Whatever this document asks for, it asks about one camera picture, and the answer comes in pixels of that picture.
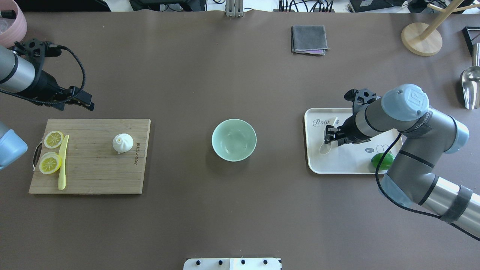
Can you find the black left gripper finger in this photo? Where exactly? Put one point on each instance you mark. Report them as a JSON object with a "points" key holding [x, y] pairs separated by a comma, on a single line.
{"points": [[81, 96], [89, 106]]}

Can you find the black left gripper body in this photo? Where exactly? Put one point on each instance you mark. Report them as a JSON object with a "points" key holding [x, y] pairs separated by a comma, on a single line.
{"points": [[44, 87]]}

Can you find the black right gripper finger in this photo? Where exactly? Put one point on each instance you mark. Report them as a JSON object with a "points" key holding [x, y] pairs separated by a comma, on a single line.
{"points": [[331, 130], [330, 137]]}

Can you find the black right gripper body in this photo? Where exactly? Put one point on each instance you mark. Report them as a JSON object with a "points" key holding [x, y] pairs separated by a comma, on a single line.
{"points": [[348, 128]]}

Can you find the white plastic spoon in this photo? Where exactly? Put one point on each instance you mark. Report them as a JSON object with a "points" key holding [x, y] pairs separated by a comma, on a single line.
{"points": [[325, 149]]}

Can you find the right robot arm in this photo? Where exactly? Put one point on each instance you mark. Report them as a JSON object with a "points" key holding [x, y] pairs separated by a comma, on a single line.
{"points": [[409, 182]]}

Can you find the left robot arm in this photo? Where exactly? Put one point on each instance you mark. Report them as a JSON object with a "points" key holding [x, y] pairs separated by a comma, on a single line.
{"points": [[22, 76]]}

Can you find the white steamed bun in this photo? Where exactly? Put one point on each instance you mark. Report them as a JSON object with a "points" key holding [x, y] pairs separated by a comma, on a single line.
{"points": [[122, 143]]}

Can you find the mint green bowl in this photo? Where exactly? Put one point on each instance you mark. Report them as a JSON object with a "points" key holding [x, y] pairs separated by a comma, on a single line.
{"points": [[234, 140]]}

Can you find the cream rabbit print tray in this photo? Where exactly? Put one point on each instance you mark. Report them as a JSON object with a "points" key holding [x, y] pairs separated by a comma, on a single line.
{"points": [[346, 159]]}

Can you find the single lemon slice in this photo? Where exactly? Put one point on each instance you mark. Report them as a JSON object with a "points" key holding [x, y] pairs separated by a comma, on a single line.
{"points": [[53, 139]]}

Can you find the bamboo cutting board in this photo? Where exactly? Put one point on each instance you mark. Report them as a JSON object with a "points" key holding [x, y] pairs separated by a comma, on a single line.
{"points": [[93, 167]]}

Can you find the pink round basket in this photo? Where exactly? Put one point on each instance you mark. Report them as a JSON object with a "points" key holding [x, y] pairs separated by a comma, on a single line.
{"points": [[12, 30]]}

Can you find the top lemon slice of stack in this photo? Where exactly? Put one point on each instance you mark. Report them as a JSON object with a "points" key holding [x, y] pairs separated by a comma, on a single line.
{"points": [[50, 163]]}

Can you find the yellow plastic knife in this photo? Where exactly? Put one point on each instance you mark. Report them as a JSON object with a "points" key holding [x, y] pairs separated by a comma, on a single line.
{"points": [[62, 170]]}

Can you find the folded grey cloth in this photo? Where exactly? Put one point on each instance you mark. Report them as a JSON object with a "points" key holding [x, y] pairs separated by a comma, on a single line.
{"points": [[309, 39]]}

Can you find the wooden stand with base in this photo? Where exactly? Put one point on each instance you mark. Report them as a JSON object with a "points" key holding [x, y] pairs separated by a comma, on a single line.
{"points": [[424, 39]]}

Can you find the metal scoop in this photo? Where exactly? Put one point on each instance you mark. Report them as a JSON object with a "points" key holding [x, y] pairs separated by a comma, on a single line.
{"points": [[470, 81]]}

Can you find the black triangular stand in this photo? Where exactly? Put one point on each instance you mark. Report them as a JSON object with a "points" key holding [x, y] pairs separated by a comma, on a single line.
{"points": [[470, 34]]}

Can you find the metal bracket at table edge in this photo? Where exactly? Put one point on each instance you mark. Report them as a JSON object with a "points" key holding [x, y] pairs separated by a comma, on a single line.
{"points": [[234, 8]]}

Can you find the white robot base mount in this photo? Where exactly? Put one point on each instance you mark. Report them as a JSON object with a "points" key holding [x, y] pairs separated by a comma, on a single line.
{"points": [[254, 263]]}

